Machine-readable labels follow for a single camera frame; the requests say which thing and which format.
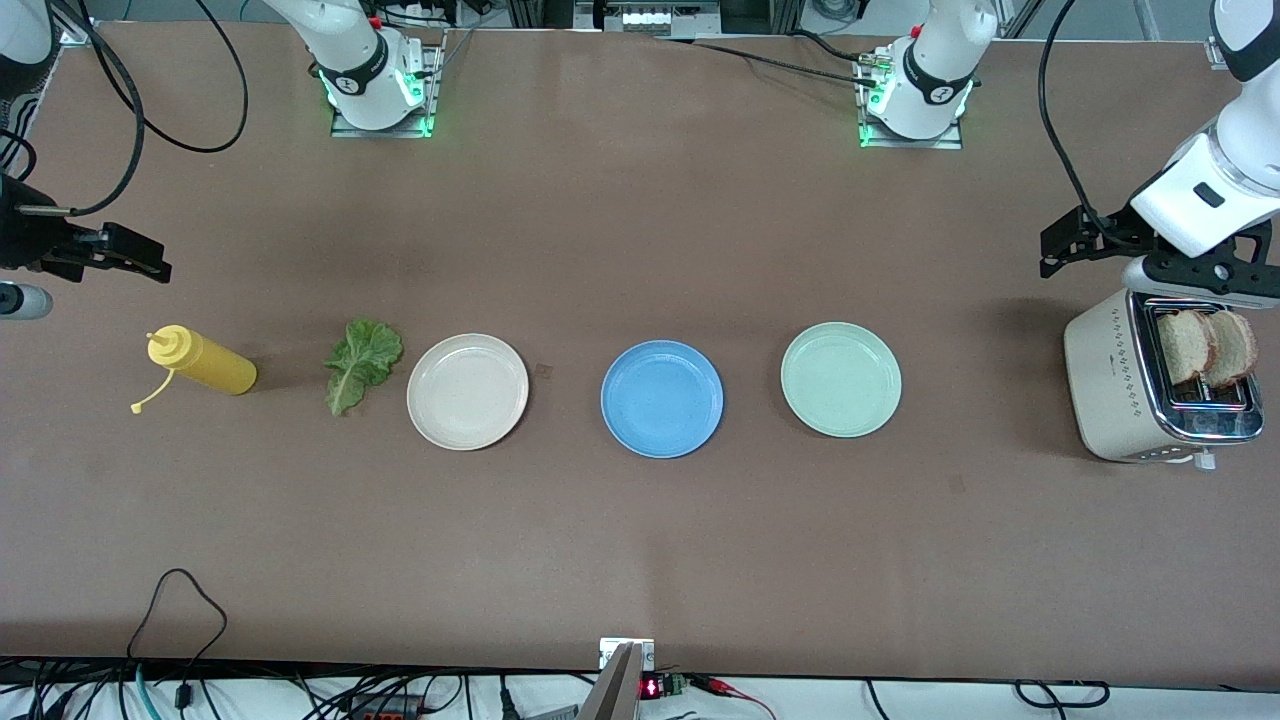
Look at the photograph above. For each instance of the yellow mustard squeeze bottle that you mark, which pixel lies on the yellow mustard squeeze bottle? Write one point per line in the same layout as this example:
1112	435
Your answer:
215	368

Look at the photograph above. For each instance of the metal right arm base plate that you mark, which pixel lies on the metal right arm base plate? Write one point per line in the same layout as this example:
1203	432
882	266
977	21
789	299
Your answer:
437	90

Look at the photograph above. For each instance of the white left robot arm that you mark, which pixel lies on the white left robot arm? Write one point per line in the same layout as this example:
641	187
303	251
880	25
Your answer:
1240	130

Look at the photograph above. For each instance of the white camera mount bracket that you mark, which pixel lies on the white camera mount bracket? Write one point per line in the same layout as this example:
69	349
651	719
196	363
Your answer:
607	652

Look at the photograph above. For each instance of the white power strip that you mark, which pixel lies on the white power strip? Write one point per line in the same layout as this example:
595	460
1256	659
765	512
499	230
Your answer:
420	12

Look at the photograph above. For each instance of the green lettuce leaf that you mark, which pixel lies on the green lettuce leaf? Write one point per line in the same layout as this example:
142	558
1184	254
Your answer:
360	365

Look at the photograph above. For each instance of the black mesh net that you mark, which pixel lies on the black mesh net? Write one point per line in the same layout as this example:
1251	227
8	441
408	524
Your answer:
20	100

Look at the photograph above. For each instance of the light green round plate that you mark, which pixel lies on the light green round plate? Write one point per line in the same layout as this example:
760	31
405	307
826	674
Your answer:
840	380

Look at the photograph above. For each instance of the toasted bread slice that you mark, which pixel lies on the toasted bread slice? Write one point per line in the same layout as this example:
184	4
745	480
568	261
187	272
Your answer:
1185	345
1238	350

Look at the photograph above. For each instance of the silver corner bracket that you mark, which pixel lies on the silver corner bracket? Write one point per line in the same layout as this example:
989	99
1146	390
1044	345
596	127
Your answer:
1214	52
78	32

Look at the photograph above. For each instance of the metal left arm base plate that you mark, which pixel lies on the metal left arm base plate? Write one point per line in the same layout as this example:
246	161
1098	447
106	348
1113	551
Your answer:
910	144

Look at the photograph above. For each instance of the silver equipment box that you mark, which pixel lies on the silver equipment box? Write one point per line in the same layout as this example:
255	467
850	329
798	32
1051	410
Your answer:
650	18

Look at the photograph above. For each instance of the circuit board with red display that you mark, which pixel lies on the circuit board with red display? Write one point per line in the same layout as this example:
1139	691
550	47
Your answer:
652	688

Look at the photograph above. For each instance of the cream two-slot toaster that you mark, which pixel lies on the cream two-slot toaster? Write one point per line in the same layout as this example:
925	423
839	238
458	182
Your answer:
1110	390

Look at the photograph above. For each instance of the grey metal camera bar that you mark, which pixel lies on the grey metal camera bar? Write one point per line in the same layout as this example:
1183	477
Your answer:
615	695

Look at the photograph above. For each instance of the red black clip leads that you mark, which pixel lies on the red black clip leads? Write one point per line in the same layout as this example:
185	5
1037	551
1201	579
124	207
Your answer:
720	685

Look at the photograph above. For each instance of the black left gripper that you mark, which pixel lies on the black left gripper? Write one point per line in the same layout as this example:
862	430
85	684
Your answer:
1117	230

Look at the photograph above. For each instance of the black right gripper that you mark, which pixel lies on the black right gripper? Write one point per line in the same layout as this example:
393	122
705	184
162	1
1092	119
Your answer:
22	235

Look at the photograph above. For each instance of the beige round plate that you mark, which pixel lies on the beige round plate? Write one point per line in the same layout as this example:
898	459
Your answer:
467	392

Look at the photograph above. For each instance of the blue round plate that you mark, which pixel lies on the blue round plate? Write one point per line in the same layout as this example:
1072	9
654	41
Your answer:
662	400

